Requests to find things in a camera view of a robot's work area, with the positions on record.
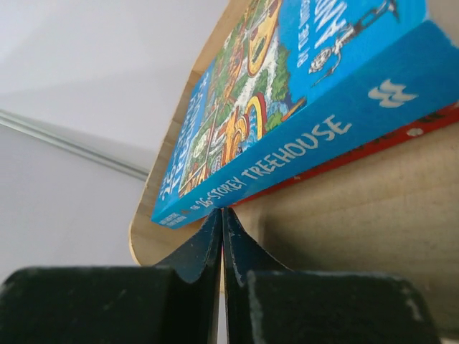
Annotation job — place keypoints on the wooden two-tier shelf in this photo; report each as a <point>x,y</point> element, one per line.
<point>394,211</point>

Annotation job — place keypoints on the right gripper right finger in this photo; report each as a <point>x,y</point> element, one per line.
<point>266,302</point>

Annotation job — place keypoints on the bright blue illustrated book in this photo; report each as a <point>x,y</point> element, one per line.
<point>298,83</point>

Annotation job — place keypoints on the red illustrated book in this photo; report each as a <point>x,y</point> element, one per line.
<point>427,124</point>

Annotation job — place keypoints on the left aluminium frame post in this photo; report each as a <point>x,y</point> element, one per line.
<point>23,126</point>

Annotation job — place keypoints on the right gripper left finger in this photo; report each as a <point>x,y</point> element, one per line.
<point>173,301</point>

